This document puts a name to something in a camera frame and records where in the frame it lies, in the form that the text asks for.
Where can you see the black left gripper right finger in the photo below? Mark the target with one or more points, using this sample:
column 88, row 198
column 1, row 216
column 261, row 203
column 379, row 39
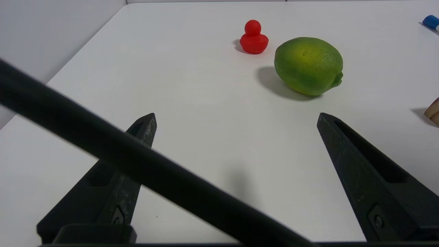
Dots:
column 374, row 175

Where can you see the green lime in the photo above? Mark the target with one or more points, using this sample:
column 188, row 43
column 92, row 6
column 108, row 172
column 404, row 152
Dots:
column 307, row 65

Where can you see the blue and white marker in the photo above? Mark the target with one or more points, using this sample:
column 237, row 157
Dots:
column 431, row 22

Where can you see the red rubber duck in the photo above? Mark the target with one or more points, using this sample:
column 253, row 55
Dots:
column 253, row 39

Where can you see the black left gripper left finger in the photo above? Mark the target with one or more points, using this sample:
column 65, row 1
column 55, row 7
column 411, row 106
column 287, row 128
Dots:
column 103, row 195

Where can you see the small wooden block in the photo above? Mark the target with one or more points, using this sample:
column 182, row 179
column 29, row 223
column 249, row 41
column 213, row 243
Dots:
column 434, row 111

